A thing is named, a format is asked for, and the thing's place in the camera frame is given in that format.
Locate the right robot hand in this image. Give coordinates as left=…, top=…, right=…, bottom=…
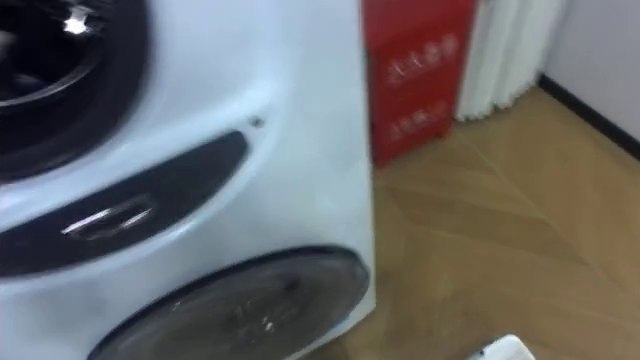
left=467, top=333, right=537, bottom=360

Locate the red metal cabinet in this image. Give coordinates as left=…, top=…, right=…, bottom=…
left=360, top=0, right=477, bottom=168

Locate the white stacked washing machine tower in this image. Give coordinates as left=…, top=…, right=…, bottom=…
left=0, top=0, right=378, bottom=360

